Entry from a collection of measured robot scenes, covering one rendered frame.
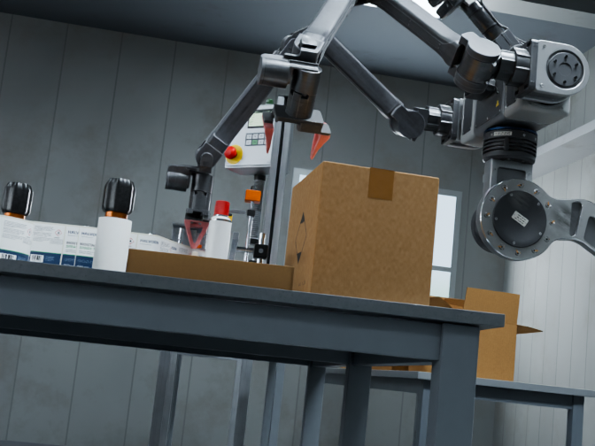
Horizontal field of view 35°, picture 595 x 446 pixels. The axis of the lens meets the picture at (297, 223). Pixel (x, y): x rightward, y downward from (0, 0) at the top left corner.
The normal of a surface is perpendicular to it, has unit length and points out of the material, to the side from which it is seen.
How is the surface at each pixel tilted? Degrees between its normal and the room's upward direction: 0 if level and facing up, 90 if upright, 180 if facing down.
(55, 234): 90
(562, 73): 90
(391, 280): 90
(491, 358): 91
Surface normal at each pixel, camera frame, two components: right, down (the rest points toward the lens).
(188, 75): 0.19, -0.14
